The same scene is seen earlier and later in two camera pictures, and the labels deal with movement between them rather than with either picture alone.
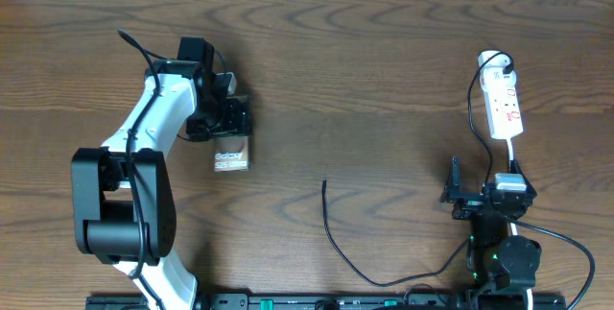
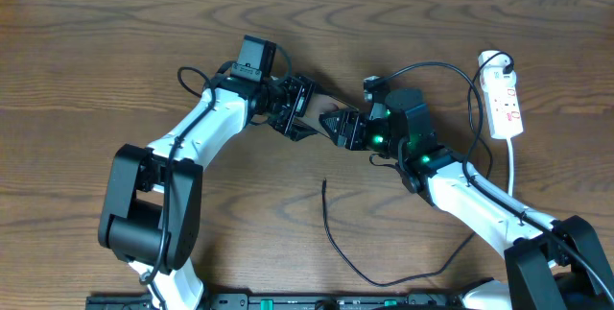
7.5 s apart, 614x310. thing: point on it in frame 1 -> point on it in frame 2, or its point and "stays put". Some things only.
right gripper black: x=469 y=203 -> x=358 y=119
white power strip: x=502 y=98 stays put
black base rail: x=340 y=301 stays put
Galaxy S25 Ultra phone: x=230 y=153 -> x=322 y=104
